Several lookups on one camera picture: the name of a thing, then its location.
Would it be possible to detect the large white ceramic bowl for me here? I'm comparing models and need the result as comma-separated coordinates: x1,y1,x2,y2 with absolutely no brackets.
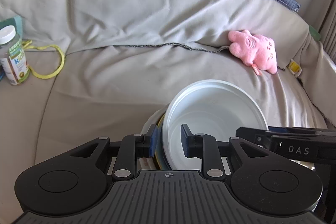
137,106,168,170

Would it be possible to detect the vitamin gummy bottle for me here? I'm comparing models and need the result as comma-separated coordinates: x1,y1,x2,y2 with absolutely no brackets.
0,25,30,86

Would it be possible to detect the white plastic takeaway bowl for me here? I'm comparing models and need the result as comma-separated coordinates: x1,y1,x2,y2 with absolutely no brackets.
162,80,268,170

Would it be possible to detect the white bowl yellow rim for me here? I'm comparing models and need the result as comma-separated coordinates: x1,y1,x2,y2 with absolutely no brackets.
153,114,171,170

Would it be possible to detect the yellow-green cord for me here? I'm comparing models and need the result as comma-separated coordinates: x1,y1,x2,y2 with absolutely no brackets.
21,39,66,80

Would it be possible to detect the beige sofa cover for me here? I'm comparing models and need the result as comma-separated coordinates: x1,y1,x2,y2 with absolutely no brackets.
1,0,335,223

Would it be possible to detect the pink plush toy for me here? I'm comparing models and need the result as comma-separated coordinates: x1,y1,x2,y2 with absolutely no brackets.
228,30,277,75

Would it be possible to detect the yellow white small box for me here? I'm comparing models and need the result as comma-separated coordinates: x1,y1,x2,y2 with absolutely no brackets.
287,59,302,78

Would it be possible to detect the green card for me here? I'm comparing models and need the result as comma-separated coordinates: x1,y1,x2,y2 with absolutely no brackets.
309,26,321,42

